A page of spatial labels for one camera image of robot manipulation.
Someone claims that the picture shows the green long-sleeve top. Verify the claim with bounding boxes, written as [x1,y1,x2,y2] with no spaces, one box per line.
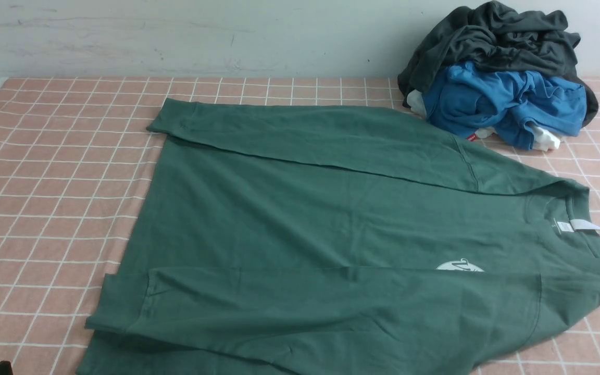
[77,99,600,374]

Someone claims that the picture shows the blue crumpled garment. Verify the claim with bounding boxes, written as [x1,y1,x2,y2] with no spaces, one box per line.
[422,61,588,151]

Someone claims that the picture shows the pink checked table cloth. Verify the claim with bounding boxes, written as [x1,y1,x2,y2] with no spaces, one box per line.
[0,77,600,374]

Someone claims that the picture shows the dark grey crumpled garment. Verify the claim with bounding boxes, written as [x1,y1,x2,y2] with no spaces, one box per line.
[397,1,583,97]

